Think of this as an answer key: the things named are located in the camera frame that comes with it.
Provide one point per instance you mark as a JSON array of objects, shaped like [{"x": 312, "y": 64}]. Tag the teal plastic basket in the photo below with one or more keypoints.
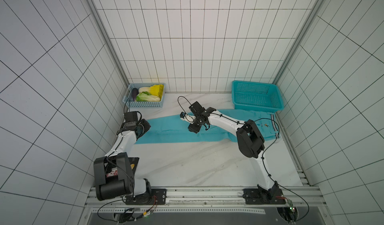
[{"x": 252, "y": 96}]

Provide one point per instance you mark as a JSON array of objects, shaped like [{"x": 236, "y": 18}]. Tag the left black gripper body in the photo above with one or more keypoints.
[{"x": 144, "y": 126}]

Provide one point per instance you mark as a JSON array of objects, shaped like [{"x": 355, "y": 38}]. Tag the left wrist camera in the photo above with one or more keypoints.
[{"x": 132, "y": 119}]

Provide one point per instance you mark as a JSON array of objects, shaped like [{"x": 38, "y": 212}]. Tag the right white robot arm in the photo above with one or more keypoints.
[{"x": 251, "y": 144}]

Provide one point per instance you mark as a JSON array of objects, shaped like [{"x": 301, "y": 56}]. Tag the dark purple eggplant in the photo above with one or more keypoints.
[{"x": 134, "y": 94}]

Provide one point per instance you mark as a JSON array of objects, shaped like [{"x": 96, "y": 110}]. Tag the light blue perforated basket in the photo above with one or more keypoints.
[{"x": 142, "y": 87}]

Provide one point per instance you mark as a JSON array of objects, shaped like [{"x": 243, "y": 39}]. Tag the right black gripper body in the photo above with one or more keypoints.
[{"x": 197, "y": 117}]

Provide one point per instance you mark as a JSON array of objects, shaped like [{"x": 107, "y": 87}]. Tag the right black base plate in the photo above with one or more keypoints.
[{"x": 263, "y": 197}]

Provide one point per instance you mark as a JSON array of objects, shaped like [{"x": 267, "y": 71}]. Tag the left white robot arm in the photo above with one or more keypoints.
[{"x": 125, "y": 184}]

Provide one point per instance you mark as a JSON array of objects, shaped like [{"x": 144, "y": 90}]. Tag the teal long pants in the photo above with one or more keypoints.
[{"x": 172, "y": 129}]

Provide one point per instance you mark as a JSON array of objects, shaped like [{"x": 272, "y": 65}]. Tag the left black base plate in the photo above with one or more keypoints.
[{"x": 155, "y": 196}]

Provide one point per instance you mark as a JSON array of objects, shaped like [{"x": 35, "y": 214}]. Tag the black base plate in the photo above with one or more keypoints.
[
  {"x": 155, "y": 196},
  {"x": 263, "y": 197}
]

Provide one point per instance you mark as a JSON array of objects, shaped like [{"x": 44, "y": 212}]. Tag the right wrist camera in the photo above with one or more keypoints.
[{"x": 196, "y": 107}]

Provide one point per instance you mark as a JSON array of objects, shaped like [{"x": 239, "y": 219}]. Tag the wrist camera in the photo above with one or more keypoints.
[
  {"x": 196, "y": 107},
  {"x": 132, "y": 119}
]

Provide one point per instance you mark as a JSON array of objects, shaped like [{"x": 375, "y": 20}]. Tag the green napa cabbage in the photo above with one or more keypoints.
[{"x": 147, "y": 97}]

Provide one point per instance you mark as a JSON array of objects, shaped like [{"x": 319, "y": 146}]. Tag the aluminium mounting rail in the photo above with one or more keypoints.
[{"x": 211, "y": 206}]

